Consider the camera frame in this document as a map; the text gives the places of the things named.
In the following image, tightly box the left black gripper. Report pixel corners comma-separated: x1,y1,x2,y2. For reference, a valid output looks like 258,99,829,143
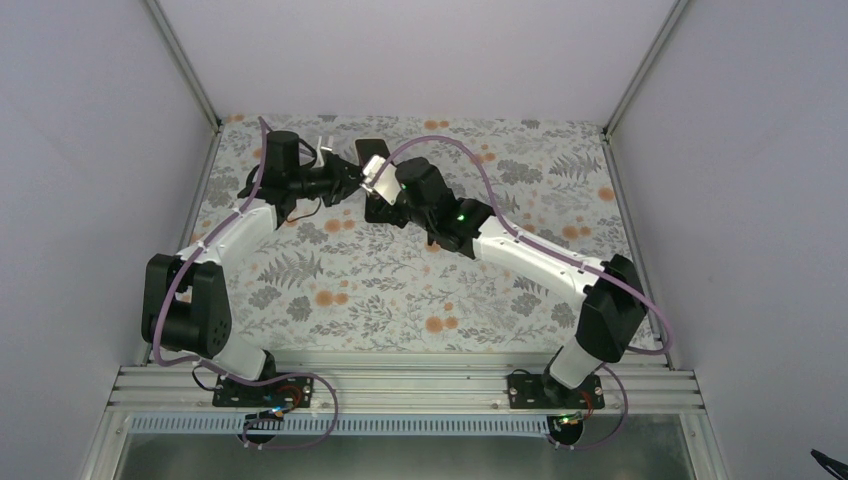
289,152,364,207

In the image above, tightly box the black phone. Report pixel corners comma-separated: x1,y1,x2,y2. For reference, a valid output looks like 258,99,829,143
354,138,391,168

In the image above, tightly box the black phone case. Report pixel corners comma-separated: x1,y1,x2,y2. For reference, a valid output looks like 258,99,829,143
364,193,390,224

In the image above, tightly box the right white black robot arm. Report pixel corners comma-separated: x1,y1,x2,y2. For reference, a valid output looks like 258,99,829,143
363,155,648,407

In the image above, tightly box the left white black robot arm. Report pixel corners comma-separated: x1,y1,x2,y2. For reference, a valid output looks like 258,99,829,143
141,130,363,405

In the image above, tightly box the floral patterned table mat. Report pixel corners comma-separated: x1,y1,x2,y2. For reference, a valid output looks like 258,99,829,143
228,115,630,353

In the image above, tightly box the black object at corner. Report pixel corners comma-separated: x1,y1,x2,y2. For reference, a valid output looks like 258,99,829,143
810,449,848,480

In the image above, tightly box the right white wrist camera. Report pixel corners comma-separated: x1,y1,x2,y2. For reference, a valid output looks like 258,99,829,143
361,155,402,206

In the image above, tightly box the aluminium rail frame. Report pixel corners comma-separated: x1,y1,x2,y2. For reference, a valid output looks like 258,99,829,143
83,352,727,479

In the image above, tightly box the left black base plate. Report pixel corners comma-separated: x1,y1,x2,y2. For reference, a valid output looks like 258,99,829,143
212,377,314,410

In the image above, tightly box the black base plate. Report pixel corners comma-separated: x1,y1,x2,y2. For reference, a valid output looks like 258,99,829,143
212,377,314,410
506,370,605,410

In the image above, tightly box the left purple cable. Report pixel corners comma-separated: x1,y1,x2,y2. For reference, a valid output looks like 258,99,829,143
150,116,340,453

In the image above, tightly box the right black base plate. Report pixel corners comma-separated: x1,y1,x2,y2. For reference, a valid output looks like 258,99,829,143
506,370,605,410

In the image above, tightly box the slotted grey cable duct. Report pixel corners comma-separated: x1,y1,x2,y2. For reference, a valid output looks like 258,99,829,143
128,412,549,438

